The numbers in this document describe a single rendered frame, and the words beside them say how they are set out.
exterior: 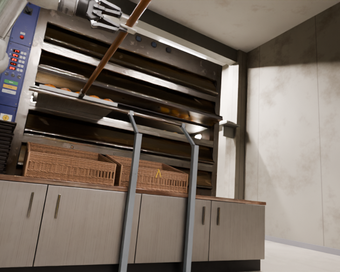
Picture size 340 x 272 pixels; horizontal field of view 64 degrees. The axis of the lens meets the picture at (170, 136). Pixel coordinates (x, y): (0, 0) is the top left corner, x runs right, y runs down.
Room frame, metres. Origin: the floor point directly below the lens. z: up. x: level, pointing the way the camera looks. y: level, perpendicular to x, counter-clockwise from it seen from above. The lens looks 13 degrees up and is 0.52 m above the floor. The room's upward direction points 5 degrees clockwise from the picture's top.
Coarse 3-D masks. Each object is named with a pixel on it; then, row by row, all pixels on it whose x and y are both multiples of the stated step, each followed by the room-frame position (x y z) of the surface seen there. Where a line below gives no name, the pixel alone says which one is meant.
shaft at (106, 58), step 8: (144, 0) 0.81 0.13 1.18; (136, 8) 0.86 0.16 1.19; (144, 8) 0.85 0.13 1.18; (136, 16) 0.90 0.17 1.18; (128, 24) 0.95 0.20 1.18; (120, 32) 1.02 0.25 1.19; (120, 40) 1.07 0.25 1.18; (112, 48) 1.14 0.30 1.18; (104, 56) 1.25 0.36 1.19; (104, 64) 1.31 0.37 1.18; (96, 72) 1.42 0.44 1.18; (88, 80) 1.58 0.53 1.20; (88, 88) 1.67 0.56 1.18
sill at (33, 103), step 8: (32, 104) 2.05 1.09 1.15; (40, 104) 2.07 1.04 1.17; (64, 112) 2.16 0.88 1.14; (72, 112) 2.19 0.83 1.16; (80, 112) 2.22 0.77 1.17; (104, 120) 2.32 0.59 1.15; (112, 120) 2.35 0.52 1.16; (144, 128) 2.50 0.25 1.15; (152, 128) 2.54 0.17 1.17; (176, 136) 2.67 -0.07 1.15; (184, 136) 2.71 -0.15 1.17
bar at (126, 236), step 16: (64, 96) 1.80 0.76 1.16; (128, 112) 2.03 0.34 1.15; (192, 144) 2.10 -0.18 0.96; (192, 160) 2.07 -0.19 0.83; (192, 176) 2.06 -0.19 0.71; (128, 192) 1.85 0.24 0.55; (192, 192) 2.06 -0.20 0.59; (128, 208) 1.83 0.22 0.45; (192, 208) 2.06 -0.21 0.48; (128, 224) 1.84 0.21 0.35; (192, 224) 2.07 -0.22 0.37; (128, 240) 1.84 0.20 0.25; (192, 240) 2.07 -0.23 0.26
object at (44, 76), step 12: (48, 72) 1.94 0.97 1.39; (60, 84) 2.11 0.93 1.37; (72, 84) 2.11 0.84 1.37; (84, 84) 2.10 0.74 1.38; (96, 84) 2.12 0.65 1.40; (108, 96) 2.29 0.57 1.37; (120, 96) 2.29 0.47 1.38; (132, 96) 2.28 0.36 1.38; (144, 96) 2.32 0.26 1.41; (144, 108) 2.53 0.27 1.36; (156, 108) 2.52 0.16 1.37; (168, 108) 2.51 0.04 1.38; (180, 108) 2.51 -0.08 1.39; (192, 120) 2.78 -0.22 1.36; (204, 120) 2.78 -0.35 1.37; (216, 120) 2.77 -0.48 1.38
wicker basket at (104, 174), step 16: (32, 144) 2.04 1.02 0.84; (32, 160) 1.63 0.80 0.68; (48, 160) 1.68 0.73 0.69; (64, 160) 1.72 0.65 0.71; (80, 160) 1.77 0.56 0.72; (96, 160) 1.82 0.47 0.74; (32, 176) 1.64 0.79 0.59; (48, 176) 1.68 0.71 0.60; (64, 176) 1.73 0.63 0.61; (80, 176) 1.78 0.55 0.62; (96, 176) 2.24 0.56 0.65; (112, 176) 1.90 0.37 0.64
